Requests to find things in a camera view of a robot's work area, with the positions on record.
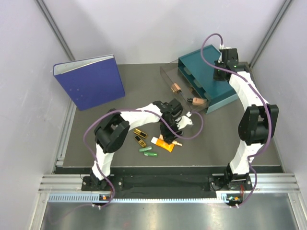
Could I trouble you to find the teal drawer cabinet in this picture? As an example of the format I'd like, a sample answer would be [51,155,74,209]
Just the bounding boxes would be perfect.
[178,50,238,114]

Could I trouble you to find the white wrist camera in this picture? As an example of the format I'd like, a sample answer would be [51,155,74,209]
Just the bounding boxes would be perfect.
[218,44,227,63]
[175,112,193,130]

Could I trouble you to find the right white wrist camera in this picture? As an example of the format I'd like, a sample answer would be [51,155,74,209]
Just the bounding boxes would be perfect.
[218,44,227,63]

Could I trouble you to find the orange sunscreen tube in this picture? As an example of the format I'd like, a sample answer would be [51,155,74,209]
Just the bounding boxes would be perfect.
[151,137,175,152]

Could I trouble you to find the green lip balm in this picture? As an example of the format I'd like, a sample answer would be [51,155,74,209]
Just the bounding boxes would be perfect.
[139,146,152,152]
[143,152,158,157]

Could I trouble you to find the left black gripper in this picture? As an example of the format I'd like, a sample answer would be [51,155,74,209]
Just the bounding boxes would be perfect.
[160,117,183,144]

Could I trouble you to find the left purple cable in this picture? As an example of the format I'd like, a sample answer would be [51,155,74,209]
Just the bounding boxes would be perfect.
[83,109,204,208]

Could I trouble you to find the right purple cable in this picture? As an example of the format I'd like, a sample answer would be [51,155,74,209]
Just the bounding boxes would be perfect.
[200,33,272,208]

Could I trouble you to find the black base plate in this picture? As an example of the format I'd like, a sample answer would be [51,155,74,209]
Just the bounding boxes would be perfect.
[81,174,246,192]

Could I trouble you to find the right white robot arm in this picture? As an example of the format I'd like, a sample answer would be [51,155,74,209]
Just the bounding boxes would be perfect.
[213,47,279,190]

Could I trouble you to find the gold black lipstick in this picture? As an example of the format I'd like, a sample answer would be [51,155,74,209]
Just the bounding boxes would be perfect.
[133,128,147,138]
[134,136,146,148]

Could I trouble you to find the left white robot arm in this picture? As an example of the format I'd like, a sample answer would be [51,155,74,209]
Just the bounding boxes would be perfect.
[91,99,193,190]

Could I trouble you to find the purple cable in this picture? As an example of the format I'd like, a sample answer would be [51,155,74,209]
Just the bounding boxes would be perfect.
[200,33,272,208]
[83,109,204,208]

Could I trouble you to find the blue ring binder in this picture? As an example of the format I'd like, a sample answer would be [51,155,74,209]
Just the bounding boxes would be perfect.
[53,54,125,111]

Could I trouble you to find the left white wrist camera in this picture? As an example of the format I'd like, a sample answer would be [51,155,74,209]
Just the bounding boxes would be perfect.
[175,112,193,130]

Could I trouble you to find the upper green lip balm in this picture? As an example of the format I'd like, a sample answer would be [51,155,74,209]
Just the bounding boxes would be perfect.
[139,146,152,152]

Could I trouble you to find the beige foundation bottle black cap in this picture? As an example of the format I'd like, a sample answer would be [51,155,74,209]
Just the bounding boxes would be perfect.
[187,97,207,106]

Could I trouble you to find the lower green lip balm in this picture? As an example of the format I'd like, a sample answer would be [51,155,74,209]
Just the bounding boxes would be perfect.
[143,152,158,157]

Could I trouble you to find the slotted cable duct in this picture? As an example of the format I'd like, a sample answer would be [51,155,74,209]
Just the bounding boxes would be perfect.
[47,190,243,204]

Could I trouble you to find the cream concealer tube gold cap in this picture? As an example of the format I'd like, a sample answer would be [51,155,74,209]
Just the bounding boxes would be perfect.
[159,134,182,146]

